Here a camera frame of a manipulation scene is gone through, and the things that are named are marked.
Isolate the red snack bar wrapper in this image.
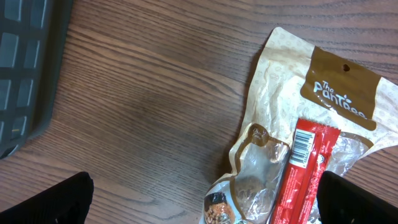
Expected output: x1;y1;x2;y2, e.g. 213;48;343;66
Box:
271;119;340;224

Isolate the grey plastic mesh basket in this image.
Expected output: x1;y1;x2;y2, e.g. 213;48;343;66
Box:
1;0;73;159

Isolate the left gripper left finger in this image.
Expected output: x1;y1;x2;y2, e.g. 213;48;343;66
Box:
1;172;94;224

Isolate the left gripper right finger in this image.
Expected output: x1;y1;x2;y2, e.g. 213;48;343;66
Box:
317;171;397;224

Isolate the brown cookie bag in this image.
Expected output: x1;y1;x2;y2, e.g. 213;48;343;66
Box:
200;27;397;223

